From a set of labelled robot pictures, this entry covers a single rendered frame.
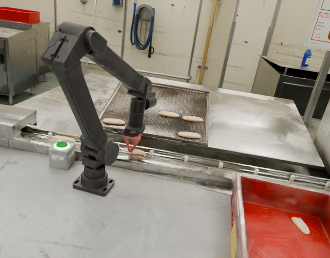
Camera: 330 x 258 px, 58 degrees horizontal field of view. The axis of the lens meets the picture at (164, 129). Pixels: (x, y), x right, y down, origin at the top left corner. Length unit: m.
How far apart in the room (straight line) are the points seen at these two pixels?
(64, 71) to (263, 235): 0.73
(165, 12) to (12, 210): 4.13
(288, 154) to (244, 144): 0.19
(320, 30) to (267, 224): 1.28
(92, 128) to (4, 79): 3.02
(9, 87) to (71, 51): 3.15
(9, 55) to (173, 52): 2.34
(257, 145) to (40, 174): 0.88
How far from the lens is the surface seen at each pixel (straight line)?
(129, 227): 0.91
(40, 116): 1.58
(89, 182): 1.01
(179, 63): 4.84
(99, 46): 0.78
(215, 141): 1.32
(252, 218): 1.04
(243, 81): 4.63
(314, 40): 2.01
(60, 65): 0.74
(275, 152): 1.37
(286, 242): 1.01
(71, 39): 0.76
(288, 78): 2.88
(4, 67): 3.82
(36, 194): 1.04
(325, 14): 2.01
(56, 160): 1.14
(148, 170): 1.13
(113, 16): 4.94
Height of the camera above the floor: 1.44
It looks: 24 degrees down
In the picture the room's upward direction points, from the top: 8 degrees clockwise
